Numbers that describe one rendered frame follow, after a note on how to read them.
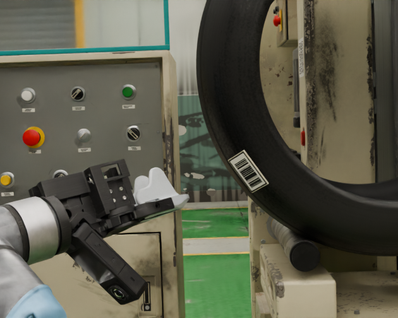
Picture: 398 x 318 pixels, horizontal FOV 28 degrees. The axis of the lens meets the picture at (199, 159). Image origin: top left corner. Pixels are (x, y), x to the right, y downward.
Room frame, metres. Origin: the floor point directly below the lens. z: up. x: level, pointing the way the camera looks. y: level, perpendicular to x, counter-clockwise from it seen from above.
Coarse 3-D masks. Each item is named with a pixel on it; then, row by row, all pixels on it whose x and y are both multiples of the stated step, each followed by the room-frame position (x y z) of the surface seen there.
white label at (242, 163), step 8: (240, 152) 1.13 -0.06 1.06; (232, 160) 1.15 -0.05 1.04; (240, 160) 1.14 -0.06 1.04; (248, 160) 1.13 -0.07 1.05; (240, 168) 1.15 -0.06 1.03; (248, 168) 1.14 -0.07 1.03; (256, 168) 1.13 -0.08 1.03; (240, 176) 1.15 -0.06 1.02; (248, 176) 1.14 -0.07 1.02; (256, 176) 1.13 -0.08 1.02; (248, 184) 1.15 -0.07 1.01; (256, 184) 1.14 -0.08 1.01; (264, 184) 1.13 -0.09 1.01
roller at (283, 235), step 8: (272, 224) 1.46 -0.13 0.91; (280, 224) 1.37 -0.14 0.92; (280, 232) 1.32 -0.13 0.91; (288, 232) 1.27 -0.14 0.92; (280, 240) 1.29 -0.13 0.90; (288, 240) 1.21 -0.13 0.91; (296, 240) 1.17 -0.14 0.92; (304, 240) 1.16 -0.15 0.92; (288, 248) 1.18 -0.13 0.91; (296, 248) 1.15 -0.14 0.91; (304, 248) 1.15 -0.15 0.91; (312, 248) 1.15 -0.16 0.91; (288, 256) 1.17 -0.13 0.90; (296, 256) 1.15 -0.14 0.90; (304, 256) 1.15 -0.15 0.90; (312, 256) 1.15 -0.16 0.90; (296, 264) 1.15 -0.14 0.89; (304, 264) 1.15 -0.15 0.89; (312, 264) 1.15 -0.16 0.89
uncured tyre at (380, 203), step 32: (224, 0) 1.14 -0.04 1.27; (256, 0) 1.12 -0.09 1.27; (224, 32) 1.13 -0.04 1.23; (256, 32) 1.12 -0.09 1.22; (224, 64) 1.12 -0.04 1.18; (256, 64) 1.12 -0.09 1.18; (224, 96) 1.13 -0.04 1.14; (256, 96) 1.12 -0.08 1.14; (224, 128) 1.14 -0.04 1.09; (256, 128) 1.12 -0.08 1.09; (224, 160) 1.18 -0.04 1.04; (256, 160) 1.12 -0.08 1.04; (288, 160) 1.12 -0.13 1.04; (256, 192) 1.15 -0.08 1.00; (288, 192) 1.12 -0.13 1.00; (320, 192) 1.12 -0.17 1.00; (352, 192) 1.39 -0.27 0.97; (384, 192) 1.39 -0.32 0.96; (288, 224) 1.16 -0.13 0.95; (320, 224) 1.13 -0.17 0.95; (352, 224) 1.12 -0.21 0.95; (384, 224) 1.12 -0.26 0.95
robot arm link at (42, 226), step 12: (12, 204) 0.89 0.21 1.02; (24, 204) 0.89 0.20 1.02; (36, 204) 0.89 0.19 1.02; (48, 204) 0.91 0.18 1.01; (24, 216) 0.87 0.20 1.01; (36, 216) 0.88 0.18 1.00; (48, 216) 0.89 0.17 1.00; (36, 228) 0.87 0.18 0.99; (48, 228) 0.88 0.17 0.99; (36, 240) 0.87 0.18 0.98; (48, 240) 0.88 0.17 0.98; (60, 240) 0.90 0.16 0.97; (36, 252) 0.88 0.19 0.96; (48, 252) 0.89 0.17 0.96
